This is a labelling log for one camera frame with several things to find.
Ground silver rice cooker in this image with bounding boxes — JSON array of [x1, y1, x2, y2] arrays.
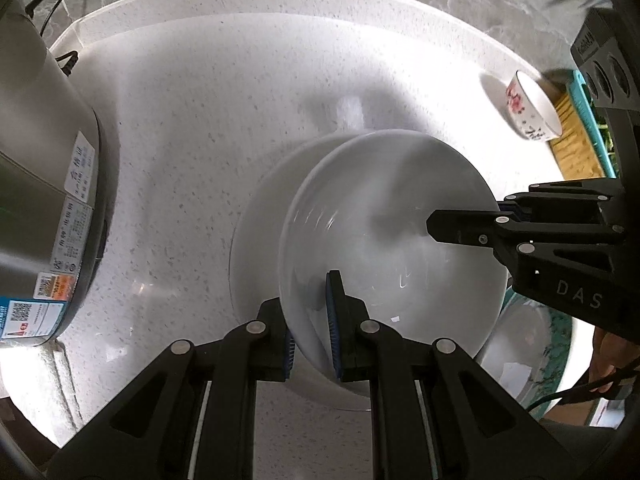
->
[[0, 0, 110, 352]]

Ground white bowl with red flowers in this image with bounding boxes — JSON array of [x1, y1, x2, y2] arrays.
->
[[504, 70, 565, 144]]

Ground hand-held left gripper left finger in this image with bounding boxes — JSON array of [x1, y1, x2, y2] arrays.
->
[[47, 299, 297, 480]]

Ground teal rimmed white plate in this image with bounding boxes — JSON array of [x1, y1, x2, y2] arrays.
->
[[474, 295, 578, 413]]

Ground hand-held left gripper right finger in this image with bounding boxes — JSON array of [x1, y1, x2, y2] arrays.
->
[[325, 270, 586, 480]]

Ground green vegetables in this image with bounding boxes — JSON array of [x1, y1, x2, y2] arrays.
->
[[594, 112, 622, 163]]

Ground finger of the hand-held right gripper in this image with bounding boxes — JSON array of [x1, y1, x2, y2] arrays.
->
[[499, 179, 626, 222], [426, 205, 628, 333]]

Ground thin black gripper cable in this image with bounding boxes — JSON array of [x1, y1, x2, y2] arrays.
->
[[526, 374, 628, 412]]

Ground teal plastic tray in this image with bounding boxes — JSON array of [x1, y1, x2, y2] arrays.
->
[[547, 69, 623, 181]]

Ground person's right hand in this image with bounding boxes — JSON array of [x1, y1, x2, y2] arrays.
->
[[589, 329, 632, 397]]

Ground black power cable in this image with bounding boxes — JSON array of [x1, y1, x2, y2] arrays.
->
[[22, 0, 100, 77]]

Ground yellow bamboo mat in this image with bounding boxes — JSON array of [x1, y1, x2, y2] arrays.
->
[[549, 87, 608, 182]]

